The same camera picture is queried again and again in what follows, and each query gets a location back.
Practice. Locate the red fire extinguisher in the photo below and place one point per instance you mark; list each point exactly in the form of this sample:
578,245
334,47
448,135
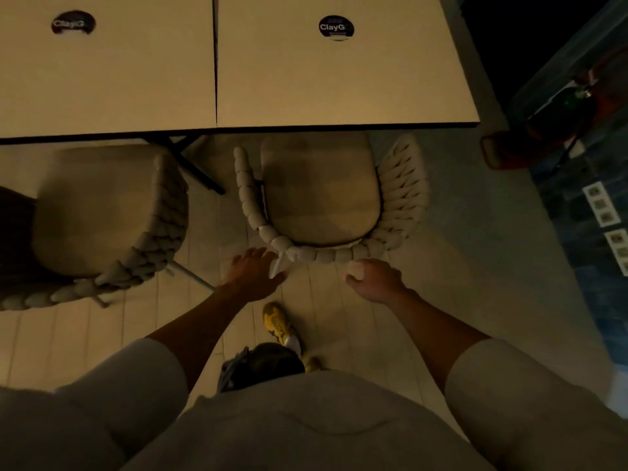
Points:
554,122

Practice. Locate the white wall socket strip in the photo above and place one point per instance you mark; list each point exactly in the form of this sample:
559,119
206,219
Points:
601,204
619,251

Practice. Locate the beige woven chair with tag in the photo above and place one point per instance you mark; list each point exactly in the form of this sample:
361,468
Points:
319,191

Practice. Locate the yellow shoe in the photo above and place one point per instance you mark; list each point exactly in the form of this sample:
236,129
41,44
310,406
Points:
280,324
312,363

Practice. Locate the person's right forearm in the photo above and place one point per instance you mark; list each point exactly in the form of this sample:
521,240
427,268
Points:
431,333

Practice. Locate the person's left thumb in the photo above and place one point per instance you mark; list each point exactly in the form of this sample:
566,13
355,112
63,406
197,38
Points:
279,280

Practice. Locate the person's right thumb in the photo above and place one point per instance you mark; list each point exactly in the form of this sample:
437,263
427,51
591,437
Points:
354,282

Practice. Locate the person's left forearm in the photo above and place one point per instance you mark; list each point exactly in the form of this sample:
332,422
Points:
196,328

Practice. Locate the person's right hand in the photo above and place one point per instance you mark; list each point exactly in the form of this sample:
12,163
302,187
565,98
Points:
378,285

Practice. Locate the black table base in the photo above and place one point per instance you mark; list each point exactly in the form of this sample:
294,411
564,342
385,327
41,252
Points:
191,161

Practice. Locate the grey sweatshirt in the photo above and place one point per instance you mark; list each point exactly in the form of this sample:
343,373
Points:
314,426

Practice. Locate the person's left hand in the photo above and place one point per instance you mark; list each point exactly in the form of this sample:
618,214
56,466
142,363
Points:
250,279

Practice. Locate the white chair tag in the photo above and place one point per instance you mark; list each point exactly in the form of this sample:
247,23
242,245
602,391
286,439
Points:
278,265

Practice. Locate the black round sticker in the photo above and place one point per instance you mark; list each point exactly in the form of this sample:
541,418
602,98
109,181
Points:
73,22
336,28

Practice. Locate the dark trousers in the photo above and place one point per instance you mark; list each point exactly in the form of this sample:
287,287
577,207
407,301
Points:
267,365

